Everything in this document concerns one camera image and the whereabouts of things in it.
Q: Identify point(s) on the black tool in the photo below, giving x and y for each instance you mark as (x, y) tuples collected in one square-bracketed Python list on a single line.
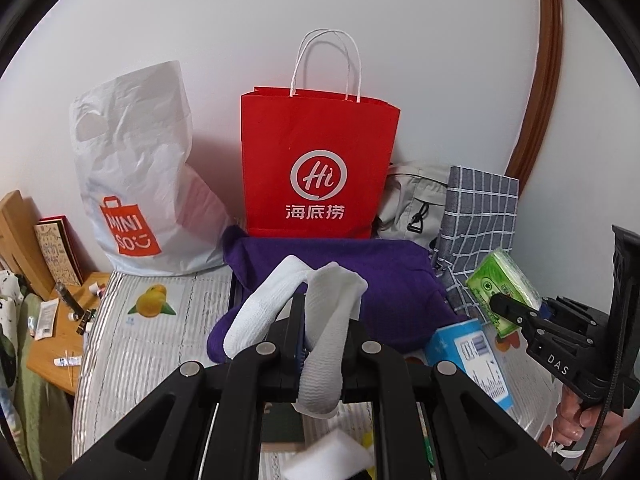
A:
[(70, 300)]

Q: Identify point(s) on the wooden door frame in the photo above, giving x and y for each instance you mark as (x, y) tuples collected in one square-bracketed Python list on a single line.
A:
[(545, 85)]

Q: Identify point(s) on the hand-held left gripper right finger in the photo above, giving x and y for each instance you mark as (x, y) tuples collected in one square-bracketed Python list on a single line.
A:
[(360, 360)]

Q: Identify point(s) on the white floral cloth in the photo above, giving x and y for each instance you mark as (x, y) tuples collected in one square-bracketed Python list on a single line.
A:
[(10, 290)]

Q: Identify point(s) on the brown doodle book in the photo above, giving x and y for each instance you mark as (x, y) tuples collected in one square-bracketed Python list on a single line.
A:
[(57, 252)]

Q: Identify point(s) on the fruit-print bed sheet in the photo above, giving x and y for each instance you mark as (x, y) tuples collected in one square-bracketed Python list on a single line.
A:
[(165, 340)]

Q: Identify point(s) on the grey backpack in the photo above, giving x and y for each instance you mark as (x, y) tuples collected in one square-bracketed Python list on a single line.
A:
[(405, 200)]

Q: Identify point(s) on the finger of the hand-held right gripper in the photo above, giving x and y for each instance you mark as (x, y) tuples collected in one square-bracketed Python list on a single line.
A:
[(510, 307), (570, 312)]

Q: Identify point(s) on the dark green box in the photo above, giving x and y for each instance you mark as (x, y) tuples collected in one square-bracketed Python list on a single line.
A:
[(280, 425)]

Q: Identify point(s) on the grey plaid cloth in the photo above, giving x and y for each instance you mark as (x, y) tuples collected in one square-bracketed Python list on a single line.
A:
[(475, 210)]

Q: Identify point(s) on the green cloth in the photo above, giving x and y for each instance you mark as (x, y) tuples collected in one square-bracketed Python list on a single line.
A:
[(35, 410)]

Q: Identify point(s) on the white plastic shopping bag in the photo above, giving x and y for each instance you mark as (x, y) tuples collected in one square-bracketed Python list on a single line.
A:
[(140, 170)]

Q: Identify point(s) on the purple knit cloth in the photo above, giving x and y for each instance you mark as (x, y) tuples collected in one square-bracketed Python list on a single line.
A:
[(390, 280)]

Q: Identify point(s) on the green tissue packet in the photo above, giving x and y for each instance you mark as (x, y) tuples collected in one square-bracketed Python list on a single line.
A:
[(495, 280)]

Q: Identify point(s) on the wooden nightstand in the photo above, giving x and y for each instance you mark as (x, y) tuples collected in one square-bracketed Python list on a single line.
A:
[(50, 350)]

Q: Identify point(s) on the person's right hand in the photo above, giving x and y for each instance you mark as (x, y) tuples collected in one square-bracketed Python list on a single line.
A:
[(570, 420)]

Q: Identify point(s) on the white sock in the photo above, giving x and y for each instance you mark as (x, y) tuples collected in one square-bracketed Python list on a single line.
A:
[(325, 300)]

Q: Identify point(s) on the blue tissue box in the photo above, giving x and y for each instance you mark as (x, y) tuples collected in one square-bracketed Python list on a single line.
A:
[(450, 345)]

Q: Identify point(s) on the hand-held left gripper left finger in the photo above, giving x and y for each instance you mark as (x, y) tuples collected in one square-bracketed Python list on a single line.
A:
[(292, 340)]

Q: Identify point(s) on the red paper bag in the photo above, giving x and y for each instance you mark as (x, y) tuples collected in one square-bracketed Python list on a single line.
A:
[(320, 135)]

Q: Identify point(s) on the small white tube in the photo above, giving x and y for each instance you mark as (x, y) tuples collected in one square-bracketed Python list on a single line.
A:
[(67, 360)]

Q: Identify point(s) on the light wooden board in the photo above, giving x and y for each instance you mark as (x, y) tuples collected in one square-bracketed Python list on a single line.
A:
[(20, 240)]

